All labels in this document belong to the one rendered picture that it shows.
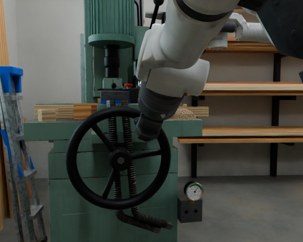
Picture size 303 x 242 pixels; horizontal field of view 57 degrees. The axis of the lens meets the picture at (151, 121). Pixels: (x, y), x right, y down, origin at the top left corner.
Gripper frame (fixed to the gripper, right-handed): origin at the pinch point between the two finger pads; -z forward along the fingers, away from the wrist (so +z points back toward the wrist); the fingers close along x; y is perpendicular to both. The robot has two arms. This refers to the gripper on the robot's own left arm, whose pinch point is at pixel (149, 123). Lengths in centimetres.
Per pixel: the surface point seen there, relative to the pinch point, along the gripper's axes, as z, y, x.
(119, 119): -13.7, 9.0, 4.6
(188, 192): -29.2, -20.4, -4.6
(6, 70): -82, 88, 42
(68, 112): -34.8, 30.1, 10.1
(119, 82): -25.8, 15.7, 24.7
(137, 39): -34, 18, 55
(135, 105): -11.6, 5.7, 10.0
